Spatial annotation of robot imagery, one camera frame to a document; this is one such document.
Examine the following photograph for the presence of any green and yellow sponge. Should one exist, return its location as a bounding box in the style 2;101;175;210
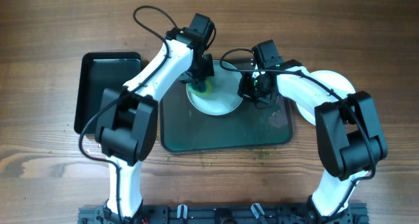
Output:
187;80;211;96

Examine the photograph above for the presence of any black rectangular serving tray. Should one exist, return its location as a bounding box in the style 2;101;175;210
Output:
159;57;294;153

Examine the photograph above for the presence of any white plate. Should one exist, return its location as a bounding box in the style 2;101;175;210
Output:
296;70;355;125

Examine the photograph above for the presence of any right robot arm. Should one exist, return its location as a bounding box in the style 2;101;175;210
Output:
239;60;388;223

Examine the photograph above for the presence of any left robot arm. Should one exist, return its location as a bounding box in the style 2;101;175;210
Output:
95;37;214;223

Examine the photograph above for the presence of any pale blue plate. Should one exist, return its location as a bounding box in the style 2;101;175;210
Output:
187;60;243;116

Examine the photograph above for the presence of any small black sponge tray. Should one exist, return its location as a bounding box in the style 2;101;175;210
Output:
74;52;141;134

